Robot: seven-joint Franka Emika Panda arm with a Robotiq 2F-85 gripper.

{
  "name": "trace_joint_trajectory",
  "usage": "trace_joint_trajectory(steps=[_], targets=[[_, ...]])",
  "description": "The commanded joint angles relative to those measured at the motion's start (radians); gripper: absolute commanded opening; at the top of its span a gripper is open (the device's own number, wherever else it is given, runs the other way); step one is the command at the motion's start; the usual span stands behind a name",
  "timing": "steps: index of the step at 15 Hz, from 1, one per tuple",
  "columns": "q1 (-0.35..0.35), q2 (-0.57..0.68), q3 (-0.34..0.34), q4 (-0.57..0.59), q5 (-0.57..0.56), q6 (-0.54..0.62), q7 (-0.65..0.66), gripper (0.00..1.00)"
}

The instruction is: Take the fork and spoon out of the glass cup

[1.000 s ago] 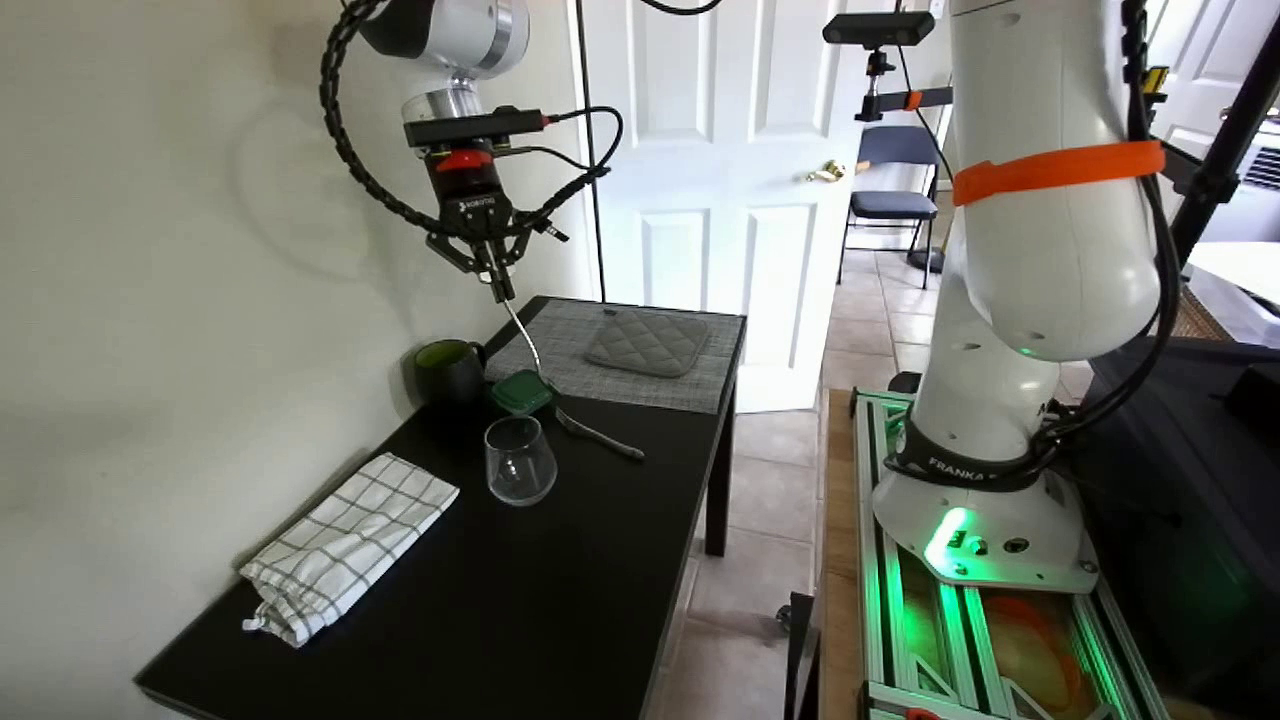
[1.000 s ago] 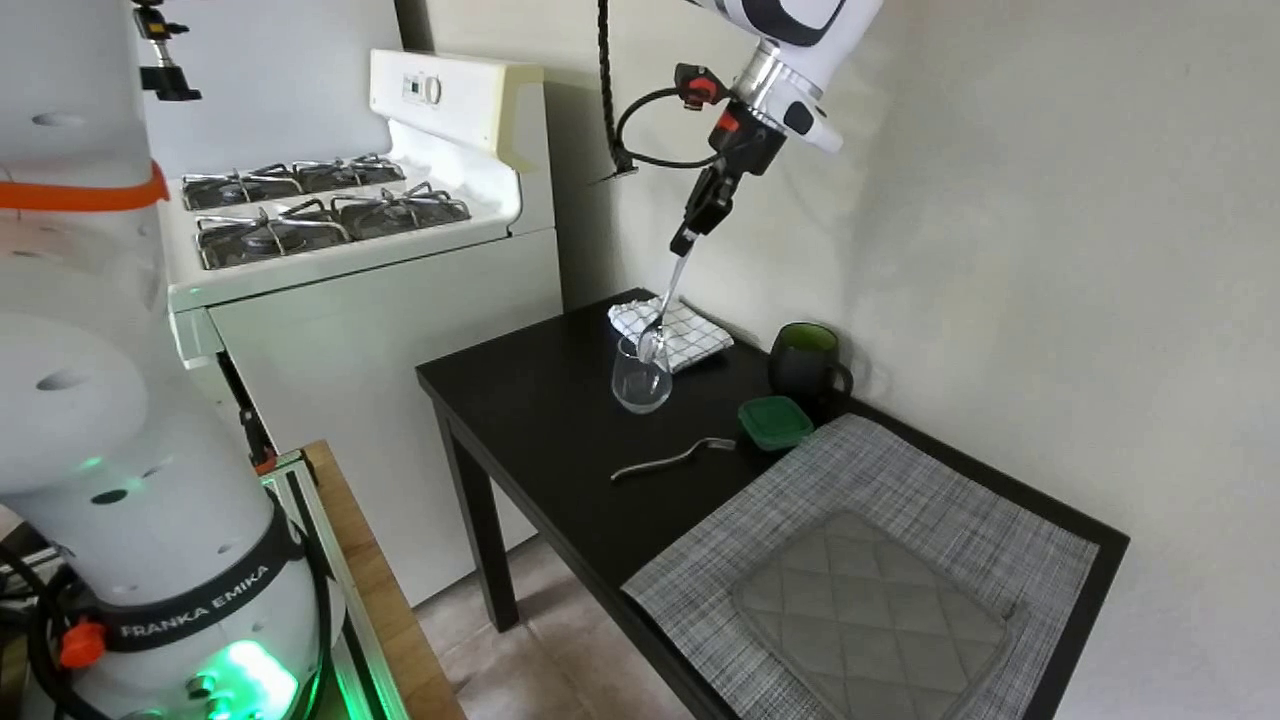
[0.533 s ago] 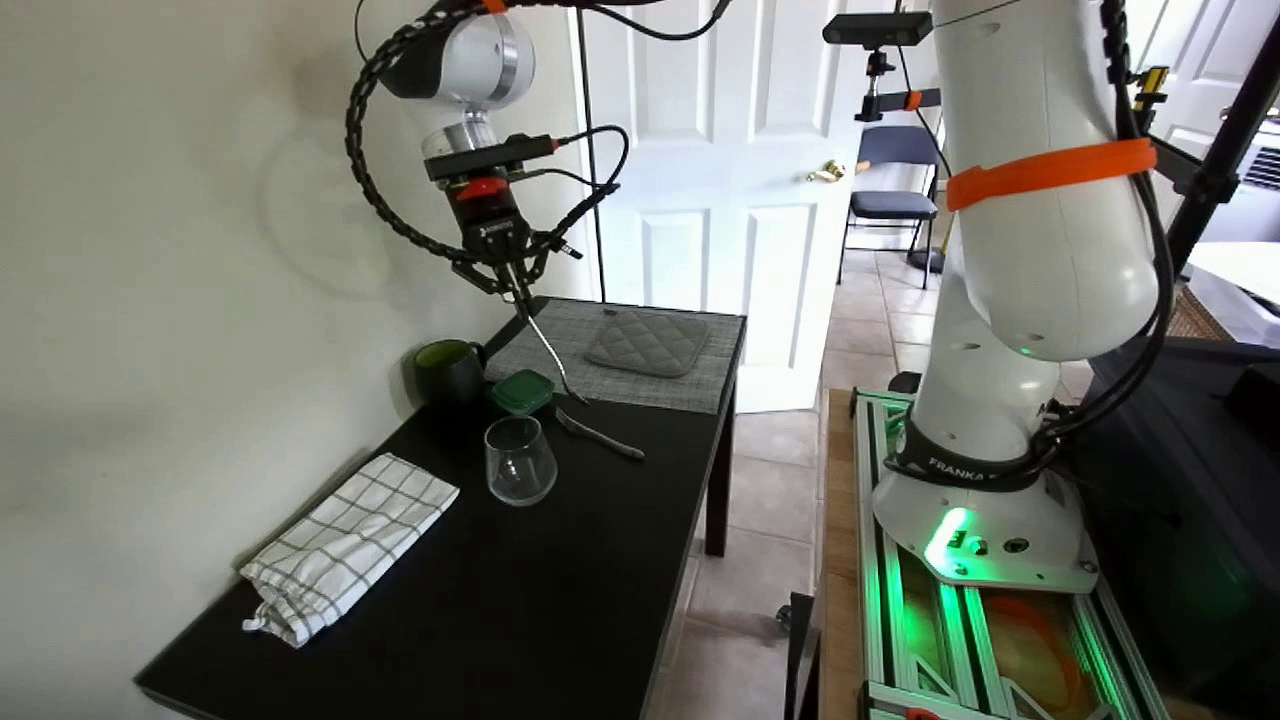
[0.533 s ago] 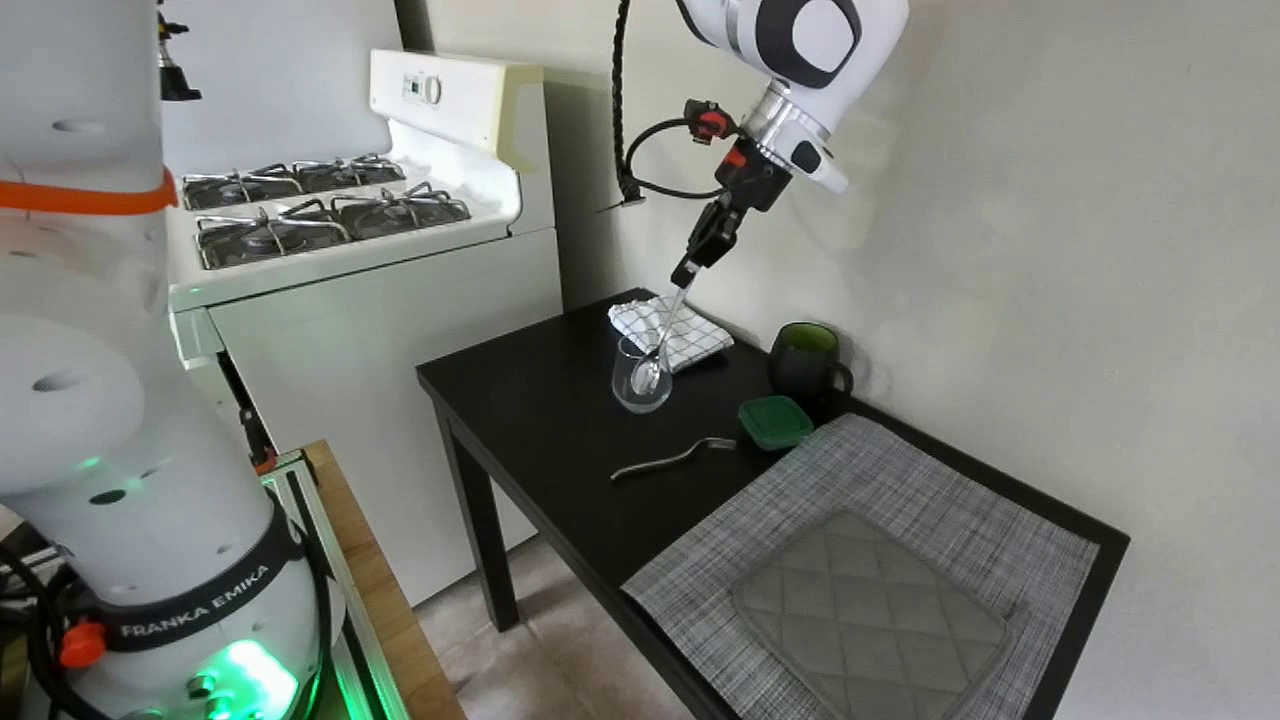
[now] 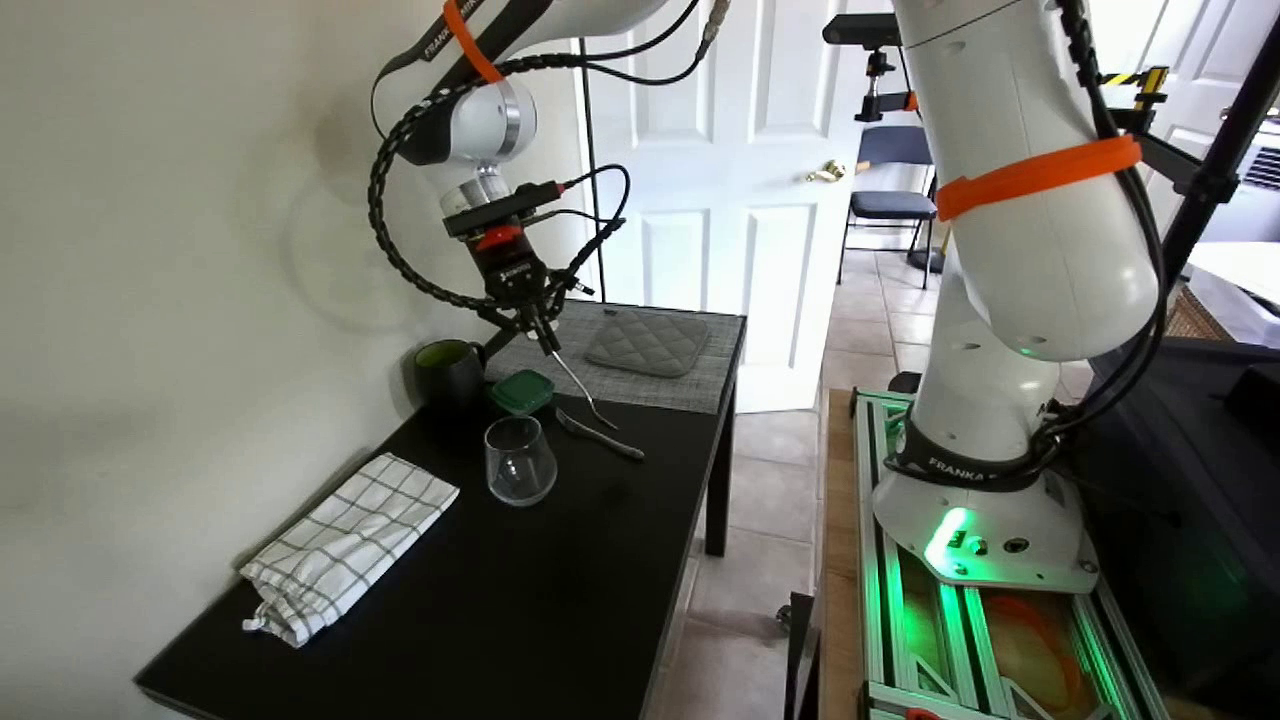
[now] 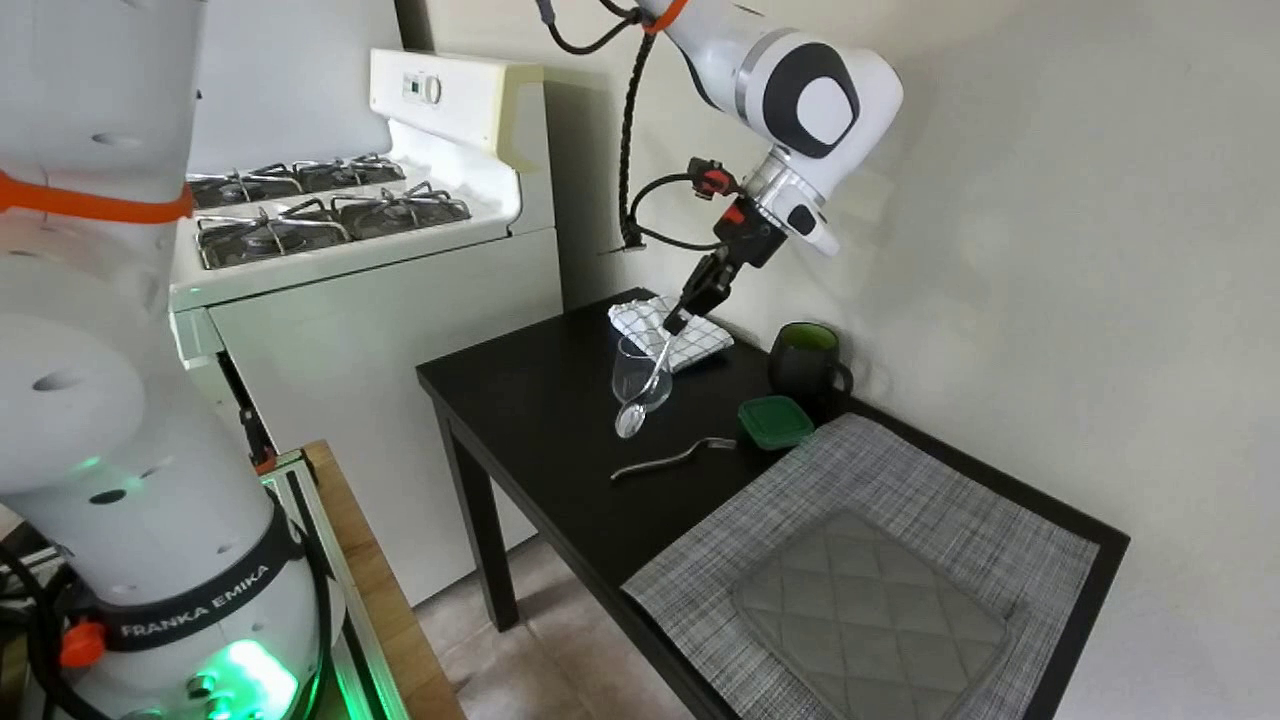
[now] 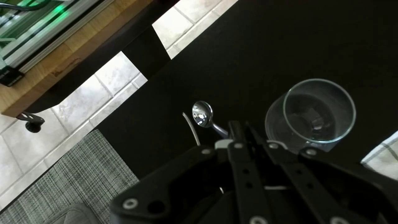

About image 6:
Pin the wooden cart board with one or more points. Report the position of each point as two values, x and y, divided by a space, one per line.
384 612

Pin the clear glass cup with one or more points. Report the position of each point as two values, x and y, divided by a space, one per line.
643 382

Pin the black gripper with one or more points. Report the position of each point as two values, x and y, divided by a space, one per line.
749 241

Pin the white gas stove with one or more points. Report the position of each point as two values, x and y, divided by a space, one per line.
384 304

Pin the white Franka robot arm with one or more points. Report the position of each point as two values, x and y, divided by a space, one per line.
104 375

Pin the small green square lid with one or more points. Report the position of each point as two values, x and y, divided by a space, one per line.
773 423

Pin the grey woven placemat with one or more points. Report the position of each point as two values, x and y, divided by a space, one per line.
920 495

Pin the white checkered dish towel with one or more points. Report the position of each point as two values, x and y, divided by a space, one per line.
701 342

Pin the grey quilted pot holder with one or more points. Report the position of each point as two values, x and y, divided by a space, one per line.
867 621

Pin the black table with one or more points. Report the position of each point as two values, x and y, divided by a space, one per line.
547 412

